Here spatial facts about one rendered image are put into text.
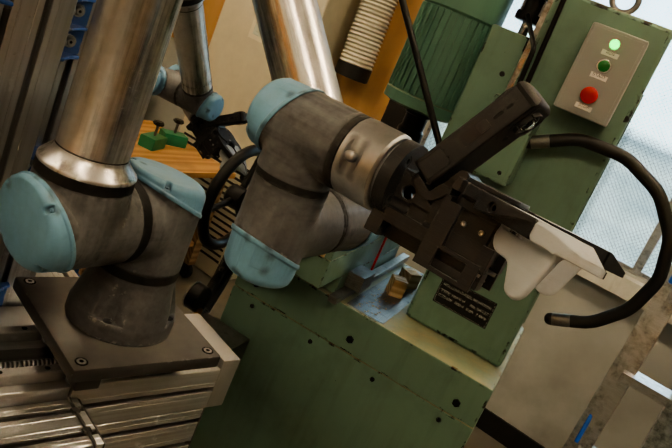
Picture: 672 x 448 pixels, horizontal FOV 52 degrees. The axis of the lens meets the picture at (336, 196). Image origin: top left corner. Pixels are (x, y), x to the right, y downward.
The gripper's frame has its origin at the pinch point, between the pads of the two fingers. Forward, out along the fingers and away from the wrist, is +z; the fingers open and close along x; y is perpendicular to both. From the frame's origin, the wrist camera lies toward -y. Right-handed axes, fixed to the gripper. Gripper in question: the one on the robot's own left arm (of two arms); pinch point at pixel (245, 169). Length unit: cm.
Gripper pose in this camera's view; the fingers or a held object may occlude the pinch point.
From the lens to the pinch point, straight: 184.1
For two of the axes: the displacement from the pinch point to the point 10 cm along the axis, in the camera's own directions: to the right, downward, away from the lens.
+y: -7.5, 5.8, 3.0
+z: 5.5, 8.1, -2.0
